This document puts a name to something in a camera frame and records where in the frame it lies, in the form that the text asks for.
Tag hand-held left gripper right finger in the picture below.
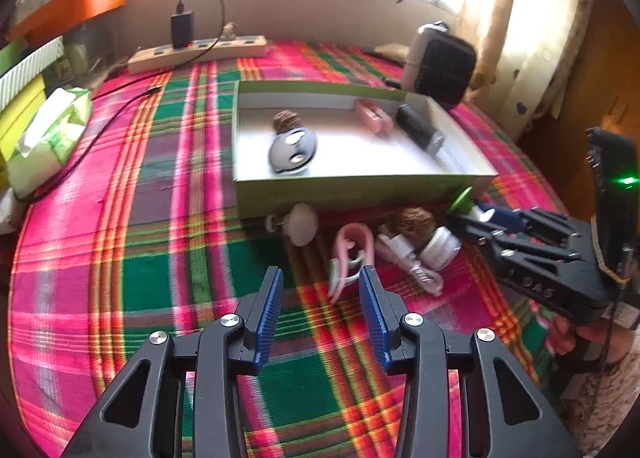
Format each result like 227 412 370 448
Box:
358 265 581 458

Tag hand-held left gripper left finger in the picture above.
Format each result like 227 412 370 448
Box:
60 265 285 458

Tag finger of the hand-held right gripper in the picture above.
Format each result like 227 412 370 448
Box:
447 215 567 270
477 207 597 260

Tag brown walnut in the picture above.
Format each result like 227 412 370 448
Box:
387 207 436 244
272 110 301 135

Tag white charger with cable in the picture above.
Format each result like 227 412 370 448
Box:
375 233 446 296

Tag pink and green cable clip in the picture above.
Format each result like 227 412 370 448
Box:
327 223 377 304

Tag white mushroom-shaped object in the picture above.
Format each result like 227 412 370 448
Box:
265 203 320 246

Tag green cardboard box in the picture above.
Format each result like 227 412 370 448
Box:
232 79 500 219

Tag black disc with round buttons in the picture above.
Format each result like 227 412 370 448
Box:
267 128 318 176

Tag person's right hand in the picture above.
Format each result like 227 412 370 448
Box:
547 315 636 364

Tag brown wooden furniture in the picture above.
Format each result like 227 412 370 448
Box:
520 38 640 219

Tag pink and green plaid tablecloth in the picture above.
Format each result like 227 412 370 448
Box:
10 38 571 458

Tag small grey heater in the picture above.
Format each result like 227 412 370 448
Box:
402 22 478 109

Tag cream heart-print curtain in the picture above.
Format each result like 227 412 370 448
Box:
465 0 601 139

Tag beige cone-shaped object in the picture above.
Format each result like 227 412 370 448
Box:
362 43 411 61

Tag beige power strip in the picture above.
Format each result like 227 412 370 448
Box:
126 35 268 75

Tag green tissue pack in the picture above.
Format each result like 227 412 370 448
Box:
7 87 93 199

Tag white board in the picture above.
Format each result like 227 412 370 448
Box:
0 185 23 234

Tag black charger adapter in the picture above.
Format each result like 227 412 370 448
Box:
171 13 194 49

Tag orange box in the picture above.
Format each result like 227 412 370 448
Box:
9 0 128 44

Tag black plug adapter with cable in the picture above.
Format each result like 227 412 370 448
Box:
12 0 226 201

